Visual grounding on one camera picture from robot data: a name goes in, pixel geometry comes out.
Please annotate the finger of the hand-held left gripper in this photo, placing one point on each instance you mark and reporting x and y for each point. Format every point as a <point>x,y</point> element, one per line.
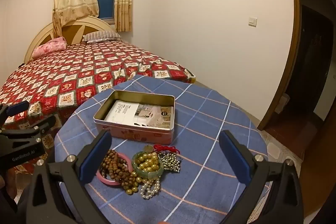
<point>44,121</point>
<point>18,108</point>

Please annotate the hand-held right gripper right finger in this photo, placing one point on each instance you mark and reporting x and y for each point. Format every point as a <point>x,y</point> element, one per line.
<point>235,158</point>

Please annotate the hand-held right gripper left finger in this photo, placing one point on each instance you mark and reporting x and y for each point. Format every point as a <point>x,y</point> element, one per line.
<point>95,158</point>

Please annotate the pink rectangular tin box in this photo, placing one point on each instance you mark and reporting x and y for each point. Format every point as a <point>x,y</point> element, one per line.
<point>147,136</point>

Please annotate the green jade bangle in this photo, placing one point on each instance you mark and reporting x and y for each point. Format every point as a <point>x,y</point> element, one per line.
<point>151,173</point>

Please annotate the pink bangle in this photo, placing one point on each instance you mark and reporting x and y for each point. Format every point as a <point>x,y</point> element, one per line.
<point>107,181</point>

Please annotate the blue plaid tablecloth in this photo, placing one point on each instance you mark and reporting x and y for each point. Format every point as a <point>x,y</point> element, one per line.
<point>204,129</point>

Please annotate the white printed booklet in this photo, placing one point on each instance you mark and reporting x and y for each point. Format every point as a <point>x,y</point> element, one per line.
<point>123,113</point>

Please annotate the red printed bedsheet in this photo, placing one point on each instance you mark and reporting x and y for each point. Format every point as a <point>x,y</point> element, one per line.
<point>78,69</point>

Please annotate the pink floral pillow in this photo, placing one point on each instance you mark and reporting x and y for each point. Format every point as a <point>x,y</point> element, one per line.
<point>50,47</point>

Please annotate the brown wooden door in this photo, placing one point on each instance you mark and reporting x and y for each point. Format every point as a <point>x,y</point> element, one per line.
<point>317,161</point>

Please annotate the cream wooden headboard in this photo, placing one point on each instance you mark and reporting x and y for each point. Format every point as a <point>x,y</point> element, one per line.
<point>76,29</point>

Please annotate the striped pillow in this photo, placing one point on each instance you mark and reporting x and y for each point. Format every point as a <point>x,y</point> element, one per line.
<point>102,36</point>

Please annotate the dark panelled door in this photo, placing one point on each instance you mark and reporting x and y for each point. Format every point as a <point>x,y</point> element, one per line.
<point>315,56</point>

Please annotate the white wall switch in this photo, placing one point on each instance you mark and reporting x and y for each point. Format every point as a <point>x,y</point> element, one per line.
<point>252,21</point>

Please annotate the brown wooden door frame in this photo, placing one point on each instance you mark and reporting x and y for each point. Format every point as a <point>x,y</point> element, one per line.
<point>294,29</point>

